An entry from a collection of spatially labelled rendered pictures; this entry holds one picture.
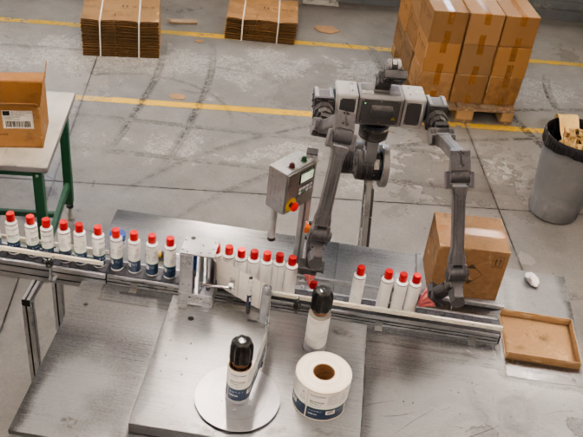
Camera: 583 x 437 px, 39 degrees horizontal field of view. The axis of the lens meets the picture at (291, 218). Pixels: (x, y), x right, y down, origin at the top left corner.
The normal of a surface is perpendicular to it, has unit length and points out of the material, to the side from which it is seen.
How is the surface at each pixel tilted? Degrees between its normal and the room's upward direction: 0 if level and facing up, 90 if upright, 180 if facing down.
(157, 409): 0
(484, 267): 90
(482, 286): 90
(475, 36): 91
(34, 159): 0
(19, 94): 89
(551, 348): 0
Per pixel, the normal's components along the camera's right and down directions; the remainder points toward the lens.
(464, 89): 0.04, 0.60
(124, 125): 0.10, -0.80
